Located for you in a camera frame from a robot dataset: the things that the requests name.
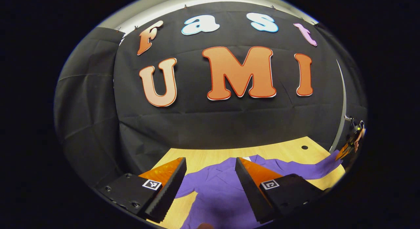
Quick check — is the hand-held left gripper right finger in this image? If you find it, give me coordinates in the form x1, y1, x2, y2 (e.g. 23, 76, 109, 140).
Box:
235, 157, 331, 224

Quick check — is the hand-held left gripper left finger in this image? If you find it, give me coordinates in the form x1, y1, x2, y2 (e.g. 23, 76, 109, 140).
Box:
95, 157, 187, 223

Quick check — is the purple shirt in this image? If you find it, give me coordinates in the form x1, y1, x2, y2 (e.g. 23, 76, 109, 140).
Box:
176, 150, 343, 229

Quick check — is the grey upright pole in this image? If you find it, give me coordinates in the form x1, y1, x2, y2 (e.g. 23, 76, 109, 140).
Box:
329, 59, 347, 153

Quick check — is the black backdrop cloth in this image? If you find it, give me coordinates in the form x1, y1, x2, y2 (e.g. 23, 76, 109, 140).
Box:
53, 1, 368, 187

